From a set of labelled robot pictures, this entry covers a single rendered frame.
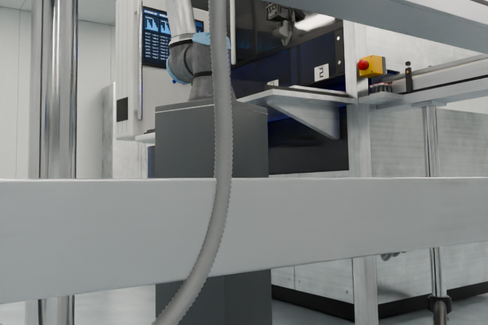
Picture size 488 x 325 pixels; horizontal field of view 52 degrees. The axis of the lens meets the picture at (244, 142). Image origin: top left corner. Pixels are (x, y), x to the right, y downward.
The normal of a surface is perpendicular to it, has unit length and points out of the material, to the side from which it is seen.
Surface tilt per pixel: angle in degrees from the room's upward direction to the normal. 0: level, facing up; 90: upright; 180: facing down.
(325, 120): 90
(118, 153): 90
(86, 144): 90
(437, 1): 90
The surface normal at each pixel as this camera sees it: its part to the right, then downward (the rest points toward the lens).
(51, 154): 0.29, -0.10
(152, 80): 0.66, -0.08
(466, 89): -0.83, -0.04
